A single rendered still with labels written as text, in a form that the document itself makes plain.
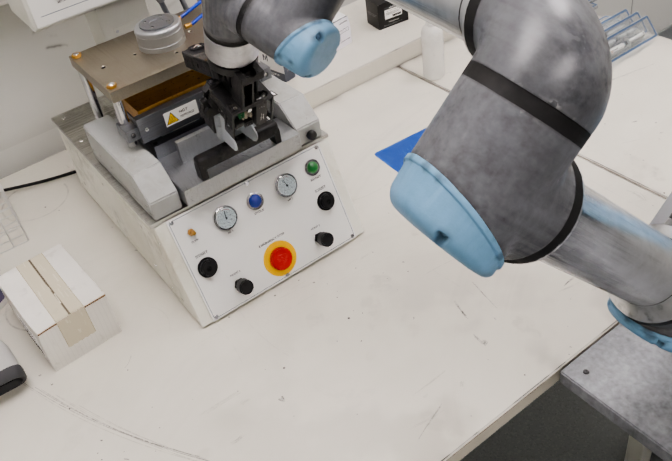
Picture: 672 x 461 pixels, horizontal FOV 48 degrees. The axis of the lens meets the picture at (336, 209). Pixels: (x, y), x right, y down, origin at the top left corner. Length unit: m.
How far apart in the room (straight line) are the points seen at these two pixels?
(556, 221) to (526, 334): 0.56
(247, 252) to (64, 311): 0.30
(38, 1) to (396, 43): 0.87
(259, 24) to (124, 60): 0.42
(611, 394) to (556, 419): 0.89
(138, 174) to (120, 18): 0.36
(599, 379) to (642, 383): 0.06
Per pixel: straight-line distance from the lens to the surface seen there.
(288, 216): 1.30
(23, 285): 1.36
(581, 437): 2.01
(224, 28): 1.00
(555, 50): 0.60
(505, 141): 0.59
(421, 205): 0.60
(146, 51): 1.31
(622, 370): 1.18
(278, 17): 0.93
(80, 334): 1.29
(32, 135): 1.84
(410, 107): 1.71
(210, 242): 1.25
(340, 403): 1.13
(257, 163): 1.24
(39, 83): 1.80
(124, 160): 1.26
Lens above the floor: 1.65
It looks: 39 degrees down
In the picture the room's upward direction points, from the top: 9 degrees counter-clockwise
